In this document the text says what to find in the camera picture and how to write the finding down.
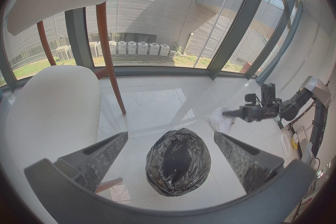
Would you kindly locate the white cushioned wooden chair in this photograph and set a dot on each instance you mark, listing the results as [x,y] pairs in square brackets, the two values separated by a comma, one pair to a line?
[55,112]

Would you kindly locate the black plastic bag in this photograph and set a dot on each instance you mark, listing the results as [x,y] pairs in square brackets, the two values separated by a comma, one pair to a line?
[157,160]

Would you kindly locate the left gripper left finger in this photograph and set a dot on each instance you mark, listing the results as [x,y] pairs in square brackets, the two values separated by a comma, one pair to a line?
[105,157]

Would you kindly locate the blue-green curtain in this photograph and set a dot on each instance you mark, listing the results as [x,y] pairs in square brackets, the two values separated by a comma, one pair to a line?
[284,41]

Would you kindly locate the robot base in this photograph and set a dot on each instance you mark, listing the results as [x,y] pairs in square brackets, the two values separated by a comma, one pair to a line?
[301,136]

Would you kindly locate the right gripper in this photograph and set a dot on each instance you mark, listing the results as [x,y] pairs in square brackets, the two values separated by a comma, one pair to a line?
[253,113]

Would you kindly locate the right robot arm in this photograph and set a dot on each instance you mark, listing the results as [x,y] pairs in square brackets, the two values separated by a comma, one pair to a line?
[319,91]

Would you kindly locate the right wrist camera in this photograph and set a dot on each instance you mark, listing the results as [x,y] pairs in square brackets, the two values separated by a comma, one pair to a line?
[267,93]

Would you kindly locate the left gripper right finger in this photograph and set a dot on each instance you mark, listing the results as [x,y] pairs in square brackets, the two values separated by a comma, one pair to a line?
[236,157]

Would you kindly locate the window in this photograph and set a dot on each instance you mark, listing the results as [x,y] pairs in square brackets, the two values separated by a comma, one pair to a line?
[162,15]

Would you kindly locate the white paper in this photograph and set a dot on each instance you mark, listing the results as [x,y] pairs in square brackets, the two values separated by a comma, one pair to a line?
[223,125]

